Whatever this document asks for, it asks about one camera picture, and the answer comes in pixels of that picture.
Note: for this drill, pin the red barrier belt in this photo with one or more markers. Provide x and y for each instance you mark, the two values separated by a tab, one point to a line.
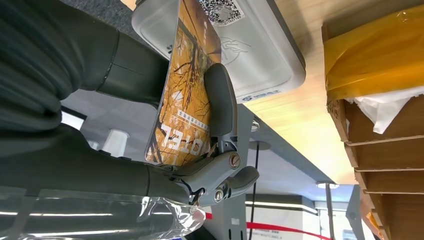
281	228

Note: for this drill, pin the grey slanted panel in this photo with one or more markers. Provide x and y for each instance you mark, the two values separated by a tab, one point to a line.
355	215

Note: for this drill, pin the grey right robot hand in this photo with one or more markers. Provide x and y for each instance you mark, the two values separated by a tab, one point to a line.
82	172

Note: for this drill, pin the white card reader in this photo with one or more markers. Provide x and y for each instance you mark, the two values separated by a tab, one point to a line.
265	56

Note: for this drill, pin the yellow packing tape strip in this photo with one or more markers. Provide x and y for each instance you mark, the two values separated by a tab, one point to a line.
374	59

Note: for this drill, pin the white panel with black frame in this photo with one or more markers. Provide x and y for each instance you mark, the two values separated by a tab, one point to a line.
71	121

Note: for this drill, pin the silver stanchion post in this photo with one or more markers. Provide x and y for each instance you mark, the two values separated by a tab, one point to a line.
329	212

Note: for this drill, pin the cardboard divider box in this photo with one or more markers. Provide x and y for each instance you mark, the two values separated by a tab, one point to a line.
391	155

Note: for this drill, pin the white crumpled paper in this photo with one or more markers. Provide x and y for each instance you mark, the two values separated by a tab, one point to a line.
384	109

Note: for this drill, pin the white cylinder post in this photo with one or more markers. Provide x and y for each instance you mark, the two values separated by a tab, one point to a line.
114	144

